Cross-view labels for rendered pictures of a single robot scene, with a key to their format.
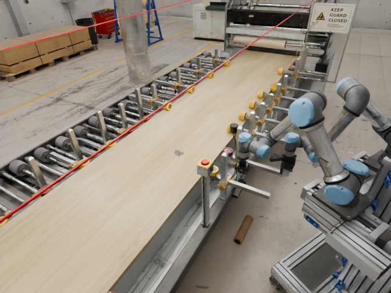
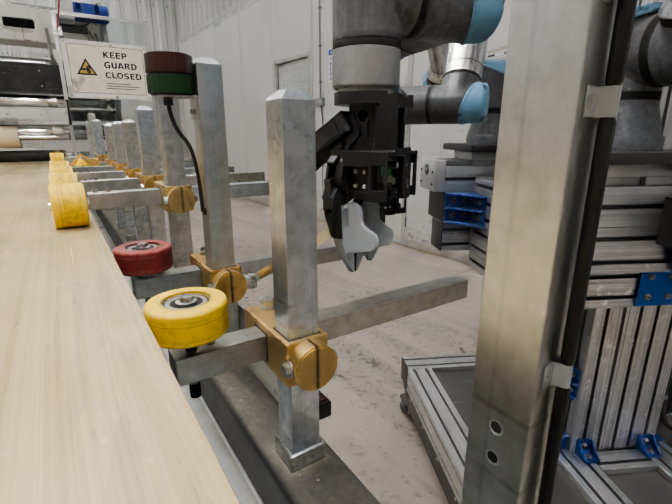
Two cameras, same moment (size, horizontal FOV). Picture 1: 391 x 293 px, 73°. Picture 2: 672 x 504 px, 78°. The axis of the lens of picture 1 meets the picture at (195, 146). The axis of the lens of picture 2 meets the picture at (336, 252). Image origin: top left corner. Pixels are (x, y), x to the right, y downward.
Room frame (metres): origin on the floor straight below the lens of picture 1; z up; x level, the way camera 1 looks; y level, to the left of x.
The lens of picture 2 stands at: (1.10, 0.17, 1.07)
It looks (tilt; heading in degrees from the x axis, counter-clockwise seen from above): 16 degrees down; 295
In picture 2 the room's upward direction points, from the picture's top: straight up
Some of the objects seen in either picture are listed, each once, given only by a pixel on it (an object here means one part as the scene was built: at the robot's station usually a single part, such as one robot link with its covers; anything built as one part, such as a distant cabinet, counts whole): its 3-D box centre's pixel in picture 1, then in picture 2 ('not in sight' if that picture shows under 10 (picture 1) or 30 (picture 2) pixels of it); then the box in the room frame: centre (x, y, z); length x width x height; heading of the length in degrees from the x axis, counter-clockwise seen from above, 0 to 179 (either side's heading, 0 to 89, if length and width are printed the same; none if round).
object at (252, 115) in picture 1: (250, 138); (177, 207); (1.74, -0.44, 0.93); 0.04 x 0.04 x 0.48; 59
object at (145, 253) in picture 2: (227, 155); (146, 279); (1.62, -0.25, 0.85); 0.08 x 0.08 x 0.11
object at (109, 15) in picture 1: (106, 24); not in sight; (9.53, 2.80, 0.41); 0.76 x 0.48 x 0.81; 158
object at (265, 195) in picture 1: (238, 185); (346, 319); (1.30, -0.29, 0.84); 0.44 x 0.03 x 0.04; 59
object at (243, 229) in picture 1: (243, 229); not in sight; (1.53, -0.42, 0.04); 0.30 x 0.08 x 0.08; 149
